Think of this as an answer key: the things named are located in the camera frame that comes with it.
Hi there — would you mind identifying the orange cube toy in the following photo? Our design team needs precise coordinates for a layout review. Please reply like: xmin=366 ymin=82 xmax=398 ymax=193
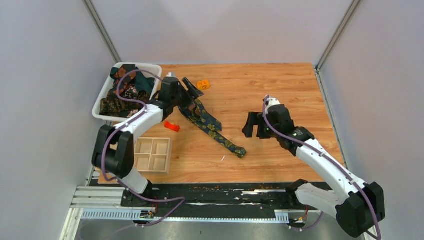
xmin=196 ymin=79 xmax=211 ymax=91

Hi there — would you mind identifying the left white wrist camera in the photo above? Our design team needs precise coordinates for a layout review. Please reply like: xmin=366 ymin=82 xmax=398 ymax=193
xmin=165 ymin=72 xmax=177 ymax=78

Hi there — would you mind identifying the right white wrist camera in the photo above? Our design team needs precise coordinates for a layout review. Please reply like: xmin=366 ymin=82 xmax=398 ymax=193
xmin=264 ymin=96 xmax=281 ymax=109

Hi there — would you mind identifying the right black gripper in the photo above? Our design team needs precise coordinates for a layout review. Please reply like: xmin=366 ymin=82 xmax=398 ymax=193
xmin=241 ymin=112 xmax=280 ymax=140

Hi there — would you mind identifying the red plastic clip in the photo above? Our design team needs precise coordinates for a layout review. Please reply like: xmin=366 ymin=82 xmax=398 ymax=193
xmin=163 ymin=121 xmax=181 ymax=133

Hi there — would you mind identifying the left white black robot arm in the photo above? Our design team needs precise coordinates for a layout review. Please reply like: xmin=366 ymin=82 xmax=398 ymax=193
xmin=91 ymin=76 xmax=204 ymax=207

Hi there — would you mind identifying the wooden compartment tray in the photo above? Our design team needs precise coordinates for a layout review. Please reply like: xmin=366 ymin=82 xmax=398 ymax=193
xmin=134 ymin=137 xmax=173 ymax=175

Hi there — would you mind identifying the green orange floral tie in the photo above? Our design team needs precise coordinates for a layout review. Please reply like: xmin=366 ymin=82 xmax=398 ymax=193
xmin=107 ymin=64 xmax=155 ymax=102

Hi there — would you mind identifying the aluminium rail frame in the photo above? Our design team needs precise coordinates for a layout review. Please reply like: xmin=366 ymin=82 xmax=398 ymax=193
xmin=71 ymin=186 xmax=315 ymax=227

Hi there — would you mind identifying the purple cable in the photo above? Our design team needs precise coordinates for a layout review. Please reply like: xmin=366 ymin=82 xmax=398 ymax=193
xmin=100 ymin=69 xmax=186 ymax=228
xmin=261 ymin=95 xmax=382 ymax=240

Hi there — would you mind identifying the dark pink floral tie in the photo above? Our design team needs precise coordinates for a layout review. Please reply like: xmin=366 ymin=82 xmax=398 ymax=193
xmin=126 ymin=109 xmax=140 ymax=119

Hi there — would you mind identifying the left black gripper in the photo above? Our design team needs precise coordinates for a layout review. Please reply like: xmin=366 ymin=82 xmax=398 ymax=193
xmin=171 ymin=77 xmax=204 ymax=112

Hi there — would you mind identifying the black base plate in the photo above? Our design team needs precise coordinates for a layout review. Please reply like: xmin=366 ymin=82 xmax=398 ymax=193
xmin=116 ymin=182 xmax=320 ymax=220

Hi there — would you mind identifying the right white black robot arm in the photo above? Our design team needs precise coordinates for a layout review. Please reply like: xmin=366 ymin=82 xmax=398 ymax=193
xmin=241 ymin=104 xmax=386 ymax=238

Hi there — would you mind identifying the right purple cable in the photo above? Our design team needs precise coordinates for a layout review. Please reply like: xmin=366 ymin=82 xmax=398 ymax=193
xmin=261 ymin=95 xmax=382 ymax=240

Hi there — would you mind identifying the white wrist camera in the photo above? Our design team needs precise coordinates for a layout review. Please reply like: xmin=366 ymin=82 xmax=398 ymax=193
xmin=264 ymin=96 xmax=281 ymax=109
xmin=165 ymin=72 xmax=177 ymax=78

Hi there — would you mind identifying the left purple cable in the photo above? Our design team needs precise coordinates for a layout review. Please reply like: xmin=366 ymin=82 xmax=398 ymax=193
xmin=100 ymin=69 xmax=186 ymax=228

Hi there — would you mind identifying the white plastic bin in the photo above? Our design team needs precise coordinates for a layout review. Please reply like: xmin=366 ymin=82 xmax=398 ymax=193
xmin=92 ymin=62 xmax=162 ymax=122

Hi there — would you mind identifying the navy yellow floral tie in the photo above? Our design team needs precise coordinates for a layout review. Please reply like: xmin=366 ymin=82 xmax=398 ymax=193
xmin=182 ymin=103 xmax=247 ymax=159

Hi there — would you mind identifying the dark brown patterned tie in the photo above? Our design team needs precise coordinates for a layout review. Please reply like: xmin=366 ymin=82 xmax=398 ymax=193
xmin=99 ymin=90 xmax=150 ymax=118

